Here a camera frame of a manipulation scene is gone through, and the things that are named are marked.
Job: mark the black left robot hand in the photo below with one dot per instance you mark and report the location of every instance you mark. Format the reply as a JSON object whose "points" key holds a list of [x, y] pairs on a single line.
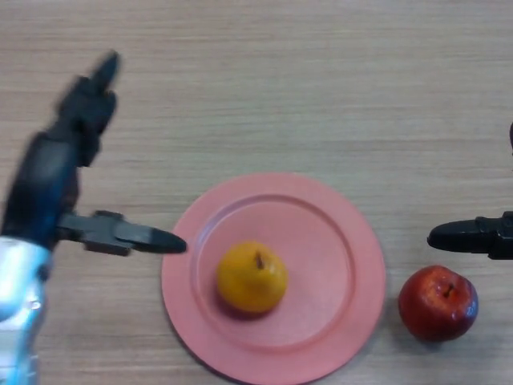
{"points": [[44, 180]]}

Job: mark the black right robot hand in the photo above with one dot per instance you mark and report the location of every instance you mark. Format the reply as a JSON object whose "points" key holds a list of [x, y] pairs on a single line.
{"points": [[469, 236]]}

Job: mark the yellow pear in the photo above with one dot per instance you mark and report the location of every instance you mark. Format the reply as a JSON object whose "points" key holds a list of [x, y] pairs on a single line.
{"points": [[250, 280]]}

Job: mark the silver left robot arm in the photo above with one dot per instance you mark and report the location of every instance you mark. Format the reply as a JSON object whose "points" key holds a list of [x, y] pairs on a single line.
{"points": [[18, 305]]}

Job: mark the pink round plate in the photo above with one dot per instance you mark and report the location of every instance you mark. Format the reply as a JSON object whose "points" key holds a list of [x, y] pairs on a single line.
{"points": [[332, 276]]}

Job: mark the red apple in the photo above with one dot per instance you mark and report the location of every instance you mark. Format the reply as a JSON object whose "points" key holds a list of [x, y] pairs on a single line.
{"points": [[433, 309]]}

